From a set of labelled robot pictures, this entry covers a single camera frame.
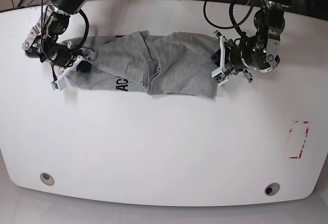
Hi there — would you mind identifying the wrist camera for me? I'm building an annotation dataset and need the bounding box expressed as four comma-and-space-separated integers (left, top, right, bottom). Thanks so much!
213, 72, 229, 86
51, 78, 67, 91

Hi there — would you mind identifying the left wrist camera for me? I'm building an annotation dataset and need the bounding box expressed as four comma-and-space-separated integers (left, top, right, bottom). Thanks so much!
213, 72, 229, 86

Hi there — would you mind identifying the red tape rectangle marking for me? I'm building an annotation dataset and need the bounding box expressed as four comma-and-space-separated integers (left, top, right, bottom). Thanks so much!
287, 120, 310, 159

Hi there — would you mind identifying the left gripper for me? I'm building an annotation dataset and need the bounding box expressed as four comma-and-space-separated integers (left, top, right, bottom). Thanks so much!
211, 30, 253, 83

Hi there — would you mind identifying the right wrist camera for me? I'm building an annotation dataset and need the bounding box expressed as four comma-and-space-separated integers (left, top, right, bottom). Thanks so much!
51, 78, 67, 91

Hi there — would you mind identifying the grey t-shirt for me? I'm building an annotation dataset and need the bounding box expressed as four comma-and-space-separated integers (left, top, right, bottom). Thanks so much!
67, 32, 219, 98

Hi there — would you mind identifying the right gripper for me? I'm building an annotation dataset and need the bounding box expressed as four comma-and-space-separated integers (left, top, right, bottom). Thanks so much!
51, 40, 91, 82

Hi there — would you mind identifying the left table grommet hole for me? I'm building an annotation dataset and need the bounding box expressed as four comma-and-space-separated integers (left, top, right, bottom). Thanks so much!
40, 173, 55, 186

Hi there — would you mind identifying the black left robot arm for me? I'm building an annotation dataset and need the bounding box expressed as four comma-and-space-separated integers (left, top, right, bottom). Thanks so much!
211, 0, 292, 85

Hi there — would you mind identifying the table grommet hole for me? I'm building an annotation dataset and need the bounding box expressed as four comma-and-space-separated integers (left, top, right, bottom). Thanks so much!
264, 182, 280, 196
40, 173, 55, 186

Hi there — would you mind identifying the right table grommet hole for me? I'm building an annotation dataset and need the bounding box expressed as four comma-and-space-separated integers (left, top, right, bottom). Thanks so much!
264, 182, 280, 196

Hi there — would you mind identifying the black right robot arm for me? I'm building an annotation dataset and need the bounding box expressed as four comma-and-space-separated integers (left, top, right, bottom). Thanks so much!
23, 0, 91, 90

